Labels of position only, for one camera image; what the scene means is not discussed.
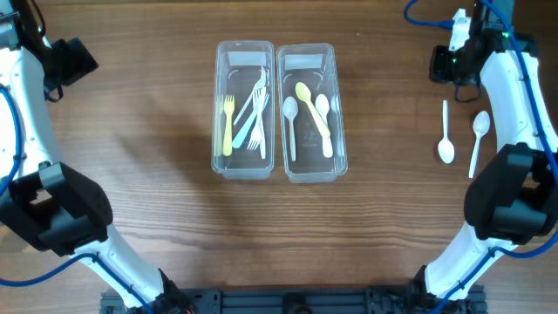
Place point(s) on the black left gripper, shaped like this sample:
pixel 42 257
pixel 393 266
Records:
pixel 75 61

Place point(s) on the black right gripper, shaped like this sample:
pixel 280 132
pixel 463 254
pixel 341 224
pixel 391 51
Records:
pixel 445 64

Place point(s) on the white spoon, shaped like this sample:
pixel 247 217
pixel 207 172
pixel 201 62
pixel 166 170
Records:
pixel 290 111
pixel 481 125
pixel 323 107

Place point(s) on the white spoon bowl down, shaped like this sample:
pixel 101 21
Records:
pixel 445 147

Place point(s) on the yellow plastic spoon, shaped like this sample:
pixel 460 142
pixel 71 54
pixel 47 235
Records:
pixel 304 94

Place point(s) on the yellow plastic fork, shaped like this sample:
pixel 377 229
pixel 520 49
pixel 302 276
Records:
pixel 228 107

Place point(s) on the translucent white plastic fork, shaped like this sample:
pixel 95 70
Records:
pixel 256 134

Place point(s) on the light blue plastic fork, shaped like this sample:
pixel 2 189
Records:
pixel 244 132

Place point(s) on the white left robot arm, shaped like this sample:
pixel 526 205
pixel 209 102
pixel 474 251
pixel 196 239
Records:
pixel 50 205

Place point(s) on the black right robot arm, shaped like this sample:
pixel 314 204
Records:
pixel 514 199

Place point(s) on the right clear plastic container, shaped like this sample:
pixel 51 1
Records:
pixel 312 121

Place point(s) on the clear plastic container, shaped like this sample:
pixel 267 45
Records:
pixel 237 68
pixel 312 121

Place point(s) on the left clear plastic container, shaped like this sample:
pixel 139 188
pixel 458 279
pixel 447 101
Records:
pixel 237 68

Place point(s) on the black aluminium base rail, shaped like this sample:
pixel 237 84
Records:
pixel 372 300

